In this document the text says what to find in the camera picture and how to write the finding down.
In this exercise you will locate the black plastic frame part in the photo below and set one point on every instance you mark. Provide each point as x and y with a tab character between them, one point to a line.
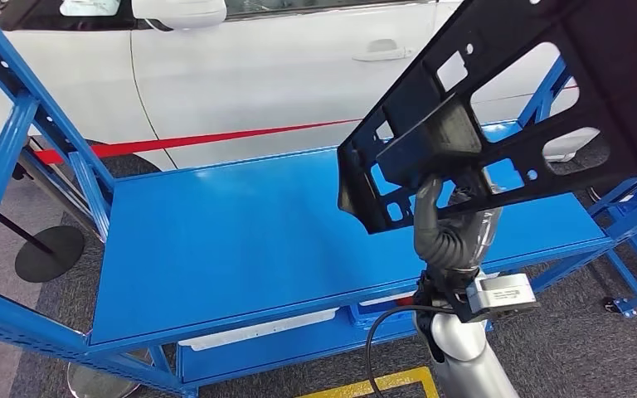
599	33

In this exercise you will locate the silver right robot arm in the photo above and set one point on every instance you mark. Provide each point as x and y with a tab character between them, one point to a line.
467	351

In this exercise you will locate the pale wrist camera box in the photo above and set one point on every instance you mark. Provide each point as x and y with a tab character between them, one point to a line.
502	294

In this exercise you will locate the black base stanchion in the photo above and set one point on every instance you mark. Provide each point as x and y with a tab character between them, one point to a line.
49	255

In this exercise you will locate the red barrier belt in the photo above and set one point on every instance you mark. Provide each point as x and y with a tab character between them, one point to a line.
197	140

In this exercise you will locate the red item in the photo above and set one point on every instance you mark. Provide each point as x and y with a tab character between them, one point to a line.
405	301

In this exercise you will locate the white car side mirror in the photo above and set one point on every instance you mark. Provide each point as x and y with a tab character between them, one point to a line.
181	14

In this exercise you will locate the blue metal shelf rack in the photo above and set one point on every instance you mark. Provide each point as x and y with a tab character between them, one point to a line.
241	231

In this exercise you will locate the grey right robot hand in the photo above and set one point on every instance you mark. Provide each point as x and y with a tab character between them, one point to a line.
427	203

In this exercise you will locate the white car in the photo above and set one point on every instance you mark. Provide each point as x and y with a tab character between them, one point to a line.
269	71

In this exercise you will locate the white plastic bin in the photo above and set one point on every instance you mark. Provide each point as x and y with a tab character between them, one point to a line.
379	300
258	331

